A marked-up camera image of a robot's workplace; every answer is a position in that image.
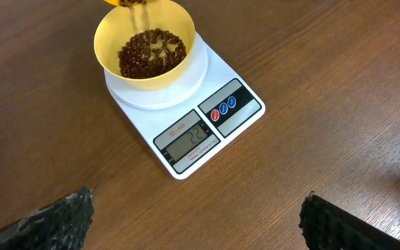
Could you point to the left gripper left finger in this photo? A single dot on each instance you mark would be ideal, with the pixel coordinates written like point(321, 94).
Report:
point(62, 224)

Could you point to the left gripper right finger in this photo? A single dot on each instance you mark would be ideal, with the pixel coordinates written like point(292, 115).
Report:
point(325, 226)

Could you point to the yellow plastic measuring scoop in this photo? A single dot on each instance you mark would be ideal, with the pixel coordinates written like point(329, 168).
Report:
point(128, 3)

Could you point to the white digital kitchen scale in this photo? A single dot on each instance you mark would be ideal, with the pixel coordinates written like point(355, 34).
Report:
point(194, 118)

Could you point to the red beans in bowl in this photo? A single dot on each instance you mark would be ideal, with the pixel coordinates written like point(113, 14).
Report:
point(151, 53)

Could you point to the pale yellow plastic bowl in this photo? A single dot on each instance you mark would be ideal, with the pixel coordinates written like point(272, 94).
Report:
point(122, 23)

